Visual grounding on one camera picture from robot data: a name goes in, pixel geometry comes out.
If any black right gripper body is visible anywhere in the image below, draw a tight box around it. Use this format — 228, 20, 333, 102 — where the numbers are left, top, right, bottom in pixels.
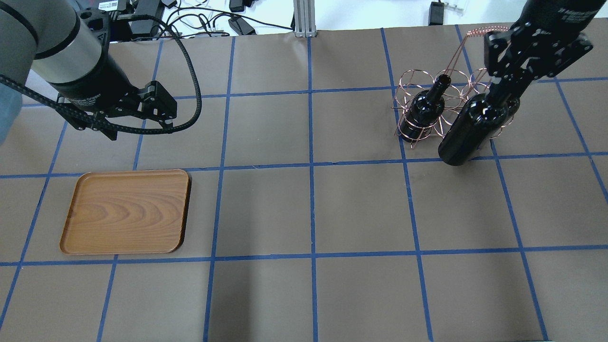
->
484, 22, 594, 95

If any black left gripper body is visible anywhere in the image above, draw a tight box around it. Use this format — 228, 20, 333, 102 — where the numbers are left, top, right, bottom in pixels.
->
57, 81, 177, 141

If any dark wine bottle carried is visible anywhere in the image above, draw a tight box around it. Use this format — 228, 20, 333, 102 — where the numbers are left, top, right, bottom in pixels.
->
438, 90, 521, 165

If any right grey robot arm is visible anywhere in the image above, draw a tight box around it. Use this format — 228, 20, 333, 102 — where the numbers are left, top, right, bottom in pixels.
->
484, 0, 605, 99

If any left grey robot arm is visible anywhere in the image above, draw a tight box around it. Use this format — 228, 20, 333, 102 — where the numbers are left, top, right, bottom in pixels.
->
1, 0, 180, 141

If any dark wine bottle in basket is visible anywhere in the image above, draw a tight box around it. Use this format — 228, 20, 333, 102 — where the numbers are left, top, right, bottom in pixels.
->
398, 74, 451, 143

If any wooden serving tray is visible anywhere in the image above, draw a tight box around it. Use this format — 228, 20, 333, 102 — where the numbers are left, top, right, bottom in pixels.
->
59, 169, 191, 256

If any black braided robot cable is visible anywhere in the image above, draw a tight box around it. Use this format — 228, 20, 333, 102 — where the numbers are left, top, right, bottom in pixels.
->
0, 14, 203, 134

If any copper wire bottle basket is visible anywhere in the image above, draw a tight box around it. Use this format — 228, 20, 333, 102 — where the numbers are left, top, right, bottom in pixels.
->
393, 25, 508, 149

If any aluminium frame post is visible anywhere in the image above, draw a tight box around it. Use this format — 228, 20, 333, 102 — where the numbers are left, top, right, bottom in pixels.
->
293, 0, 317, 38

